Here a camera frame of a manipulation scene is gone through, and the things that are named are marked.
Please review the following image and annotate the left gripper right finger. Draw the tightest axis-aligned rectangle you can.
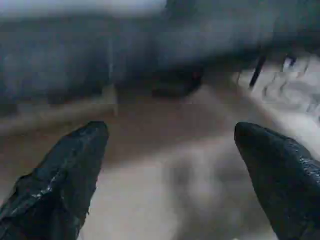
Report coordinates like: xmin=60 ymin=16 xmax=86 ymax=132
xmin=233 ymin=121 xmax=320 ymax=240

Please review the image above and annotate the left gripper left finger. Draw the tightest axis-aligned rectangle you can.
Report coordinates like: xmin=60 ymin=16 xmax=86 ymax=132
xmin=0 ymin=120 xmax=110 ymax=240

